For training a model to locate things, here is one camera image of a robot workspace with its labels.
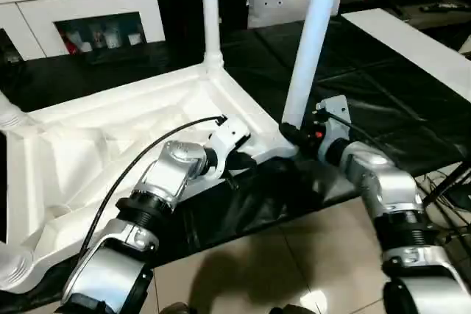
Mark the white plastic table leg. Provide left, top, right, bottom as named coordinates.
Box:
left=200, top=0, right=226, bottom=72
left=0, top=242, right=35, bottom=295
left=281, top=0, right=346, bottom=127
left=0, top=92, right=29, bottom=134

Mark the black floor stand foot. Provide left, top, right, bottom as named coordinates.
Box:
left=419, top=159, right=471, bottom=207

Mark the white cabinet with glass doors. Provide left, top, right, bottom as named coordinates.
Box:
left=0, top=0, right=166, bottom=62

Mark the dark robot leg part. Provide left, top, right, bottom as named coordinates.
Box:
left=160, top=301, right=192, bottom=314
left=270, top=304, right=314, bottom=314

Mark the white plastic table top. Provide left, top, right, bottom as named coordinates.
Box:
left=0, top=59, right=301, bottom=295

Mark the black cabinet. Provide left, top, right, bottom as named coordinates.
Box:
left=149, top=0, right=253, bottom=57

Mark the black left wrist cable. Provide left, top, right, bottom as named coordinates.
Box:
left=71, top=115, right=227, bottom=285

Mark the white angled panel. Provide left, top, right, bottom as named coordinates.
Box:
left=458, top=32, right=471, bottom=56

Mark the white plastic upturned table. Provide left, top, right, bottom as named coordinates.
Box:
left=0, top=15, right=471, bottom=307

